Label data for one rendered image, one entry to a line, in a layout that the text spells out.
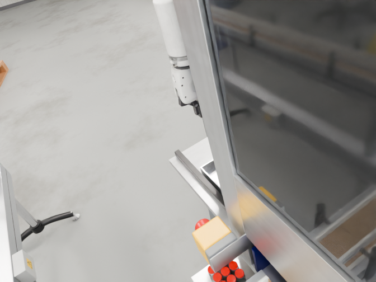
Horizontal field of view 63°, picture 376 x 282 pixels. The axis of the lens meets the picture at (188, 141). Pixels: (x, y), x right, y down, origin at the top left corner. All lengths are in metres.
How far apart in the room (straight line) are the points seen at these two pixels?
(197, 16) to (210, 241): 0.46
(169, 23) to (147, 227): 1.53
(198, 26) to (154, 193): 1.88
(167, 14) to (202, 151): 0.52
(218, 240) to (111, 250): 1.44
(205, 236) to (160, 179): 1.60
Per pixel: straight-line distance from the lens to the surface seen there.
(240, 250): 0.72
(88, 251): 2.14
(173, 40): 0.74
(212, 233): 0.69
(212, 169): 1.00
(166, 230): 1.99
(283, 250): 0.55
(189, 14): 0.40
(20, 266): 1.57
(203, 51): 0.40
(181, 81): 0.78
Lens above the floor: 1.61
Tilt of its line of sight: 41 degrees down
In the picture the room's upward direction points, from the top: 17 degrees counter-clockwise
